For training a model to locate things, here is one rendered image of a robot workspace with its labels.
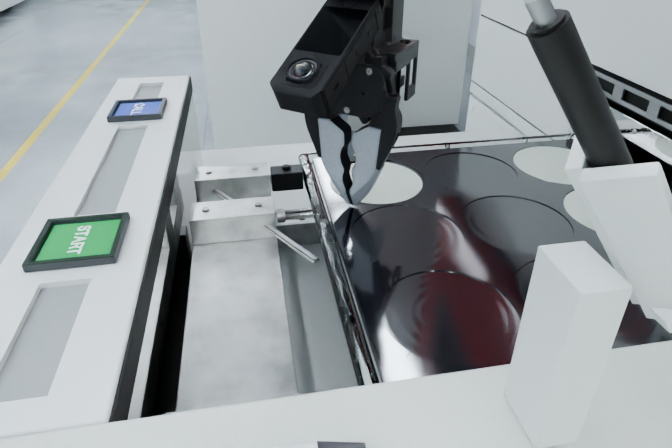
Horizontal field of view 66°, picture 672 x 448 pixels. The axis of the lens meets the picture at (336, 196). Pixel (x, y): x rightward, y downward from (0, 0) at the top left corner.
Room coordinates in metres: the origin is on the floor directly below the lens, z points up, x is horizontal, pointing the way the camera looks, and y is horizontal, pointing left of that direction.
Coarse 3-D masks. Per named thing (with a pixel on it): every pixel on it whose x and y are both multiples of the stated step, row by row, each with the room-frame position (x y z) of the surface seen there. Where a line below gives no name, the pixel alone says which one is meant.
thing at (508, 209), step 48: (528, 144) 0.59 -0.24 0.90; (336, 192) 0.47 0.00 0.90; (432, 192) 0.47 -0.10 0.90; (480, 192) 0.47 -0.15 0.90; (528, 192) 0.47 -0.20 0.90; (384, 240) 0.38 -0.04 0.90; (432, 240) 0.38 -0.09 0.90; (480, 240) 0.38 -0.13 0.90; (528, 240) 0.38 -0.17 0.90; (576, 240) 0.38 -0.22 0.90; (384, 288) 0.32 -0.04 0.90; (432, 288) 0.32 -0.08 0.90; (480, 288) 0.32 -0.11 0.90; (384, 336) 0.26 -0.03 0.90; (432, 336) 0.27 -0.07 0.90; (480, 336) 0.27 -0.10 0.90; (624, 336) 0.27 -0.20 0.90
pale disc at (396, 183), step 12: (384, 168) 0.53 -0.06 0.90; (396, 168) 0.53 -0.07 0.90; (384, 180) 0.50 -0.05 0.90; (396, 180) 0.50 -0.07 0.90; (408, 180) 0.50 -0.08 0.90; (420, 180) 0.50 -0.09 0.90; (372, 192) 0.47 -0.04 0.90; (384, 192) 0.47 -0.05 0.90; (396, 192) 0.47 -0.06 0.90; (408, 192) 0.47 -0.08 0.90
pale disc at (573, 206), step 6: (570, 192) 0.47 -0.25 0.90; (564, 198) 0.46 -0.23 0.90; (570, 198) 0.46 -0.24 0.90; (576, 198) 0.46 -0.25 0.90; (564, 204) 0.45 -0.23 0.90; (570, 204) 0.45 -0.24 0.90; (576, 204) 0.45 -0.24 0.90; (570, 210) 0.44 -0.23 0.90; (576, 210) 0.44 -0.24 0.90; (582, 210) 0.44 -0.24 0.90; (576, 216) 0.42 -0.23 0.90; (582, 216) 0.42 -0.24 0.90; (582, 222) 0.41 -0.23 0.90; (588, 222) 0.41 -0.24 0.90
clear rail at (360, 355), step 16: (304, 160) 0.54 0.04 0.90; (304, 176) 0.51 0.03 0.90; (320, 208) 0.43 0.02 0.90; (320, 224) 0.41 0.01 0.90; (320, 240) 0.39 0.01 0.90; (336, 256) 0.36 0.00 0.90; (336, 272) 0.33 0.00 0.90; (336, 288) 0.32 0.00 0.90; (336, 304) 0.30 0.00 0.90; (352, 304) 0.30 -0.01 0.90; (352, 336) 0.26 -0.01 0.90; (352, 352) 0.25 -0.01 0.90; (368, 352) 0.25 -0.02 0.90; (368, 368) 0.23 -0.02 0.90; (368, 384) 0.22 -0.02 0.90
